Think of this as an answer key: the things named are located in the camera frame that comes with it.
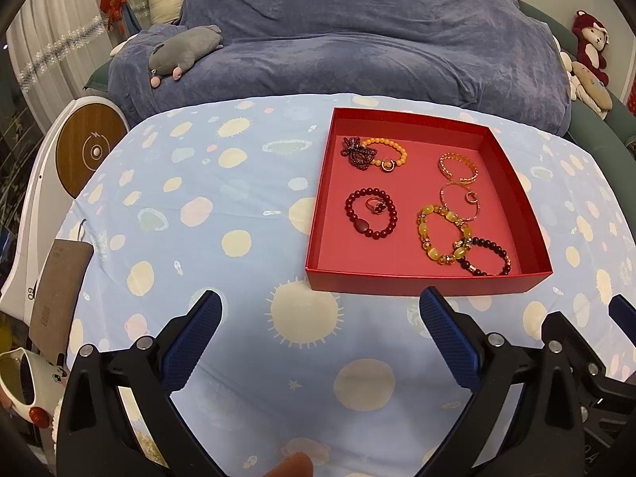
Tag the thin gold bangle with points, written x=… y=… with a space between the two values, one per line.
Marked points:
x=453 y=185

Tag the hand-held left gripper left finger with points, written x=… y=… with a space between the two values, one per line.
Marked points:
x=194 y=348

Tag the green sofa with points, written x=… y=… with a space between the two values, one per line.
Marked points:
x=596 y=129

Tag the red cardboard box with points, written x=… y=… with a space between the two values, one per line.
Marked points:
x=407 y=169

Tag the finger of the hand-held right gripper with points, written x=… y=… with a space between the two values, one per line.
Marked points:
x=625 y=314
x=603 y=382

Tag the beige round plush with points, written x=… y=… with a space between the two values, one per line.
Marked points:
x=596 y=89

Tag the white appliance with wooden disc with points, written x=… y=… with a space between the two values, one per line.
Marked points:
x=92 y=149

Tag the blue blanket covered sofa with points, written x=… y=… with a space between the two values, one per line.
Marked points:
x=348 y=35

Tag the person's left hand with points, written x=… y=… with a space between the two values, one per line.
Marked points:
x=293 y=467

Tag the brown paper tag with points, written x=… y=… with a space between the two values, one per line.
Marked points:
x=57 y=298

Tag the small white plush toy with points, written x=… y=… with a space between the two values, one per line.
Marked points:
x=569 y=67

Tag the blue printed bed sheet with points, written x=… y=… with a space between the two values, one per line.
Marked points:
x=223 y=208

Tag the small gold earring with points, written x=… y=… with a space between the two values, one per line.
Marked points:
x=471 y=197

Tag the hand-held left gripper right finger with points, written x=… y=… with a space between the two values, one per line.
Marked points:
x=449 y=343

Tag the red ribbon bow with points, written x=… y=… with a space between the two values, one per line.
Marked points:
x=115 y=5

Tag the red monkey plush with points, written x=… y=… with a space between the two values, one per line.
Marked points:
x=586 y=54

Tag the white panda mug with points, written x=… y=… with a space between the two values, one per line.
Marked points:
x=44 y=372

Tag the grey plush mouse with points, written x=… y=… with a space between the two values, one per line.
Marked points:
x=189 y=44

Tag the white curtain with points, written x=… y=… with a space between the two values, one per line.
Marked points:
x=54 y=35

